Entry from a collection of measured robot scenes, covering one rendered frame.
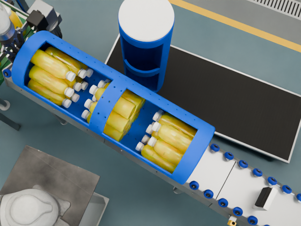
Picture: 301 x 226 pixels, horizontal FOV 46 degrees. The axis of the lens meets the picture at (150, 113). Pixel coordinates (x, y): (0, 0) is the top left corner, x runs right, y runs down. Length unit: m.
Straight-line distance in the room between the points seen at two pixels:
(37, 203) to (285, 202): 1.10
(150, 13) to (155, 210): 1.41
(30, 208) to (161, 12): 1.09
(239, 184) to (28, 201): 0.94
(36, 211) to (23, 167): 0.36
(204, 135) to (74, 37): 1.79
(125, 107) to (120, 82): 0.11
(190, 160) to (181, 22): 1.78
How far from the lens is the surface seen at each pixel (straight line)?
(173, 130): 1.45
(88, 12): 3.06
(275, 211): 1.79
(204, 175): 1.71
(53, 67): 1.57
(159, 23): 1.79
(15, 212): 1.37
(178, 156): 1.47
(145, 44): 1.77
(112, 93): 1.44
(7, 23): 1.40
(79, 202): 1.60
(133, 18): 1.80
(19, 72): 1.60
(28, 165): 1.67
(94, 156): 2.65
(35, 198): 1.37
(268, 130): 2.67
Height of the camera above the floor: 2.60
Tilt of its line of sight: 75 degrees down
